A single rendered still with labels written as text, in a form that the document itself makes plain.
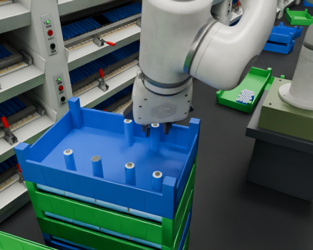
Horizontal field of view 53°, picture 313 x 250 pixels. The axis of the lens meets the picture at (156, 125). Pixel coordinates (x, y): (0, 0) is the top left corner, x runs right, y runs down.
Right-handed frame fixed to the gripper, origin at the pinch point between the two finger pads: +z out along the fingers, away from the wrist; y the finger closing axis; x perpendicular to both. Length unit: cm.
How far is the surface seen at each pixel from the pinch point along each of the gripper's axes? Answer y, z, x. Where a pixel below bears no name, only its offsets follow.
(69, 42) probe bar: -19, 28, 54
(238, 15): 93, 92, 135
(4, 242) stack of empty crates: -29.9, 6.1, -16.7
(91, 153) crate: -13.6, 7.5, -0.7
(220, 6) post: 72, 76, 125
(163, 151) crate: 1.5, 6.4, -3.0
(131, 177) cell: -6.6, -1.9, -11.1
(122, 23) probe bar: 2, 37, 71
